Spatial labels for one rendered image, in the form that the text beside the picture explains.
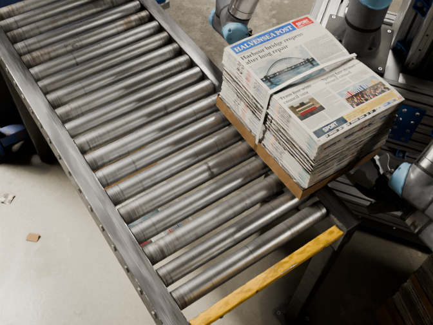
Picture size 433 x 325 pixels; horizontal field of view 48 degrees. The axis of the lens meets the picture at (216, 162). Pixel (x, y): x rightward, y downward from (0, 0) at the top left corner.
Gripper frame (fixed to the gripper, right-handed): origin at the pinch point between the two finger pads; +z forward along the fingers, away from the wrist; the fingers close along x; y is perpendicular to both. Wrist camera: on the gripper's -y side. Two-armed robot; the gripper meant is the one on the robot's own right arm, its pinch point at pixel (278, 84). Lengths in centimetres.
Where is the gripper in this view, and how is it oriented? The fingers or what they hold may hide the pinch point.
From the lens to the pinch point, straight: 153.4
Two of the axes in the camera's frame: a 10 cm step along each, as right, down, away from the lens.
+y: 1.2, -6.1, -7.8
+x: 8.2, -3.8, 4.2
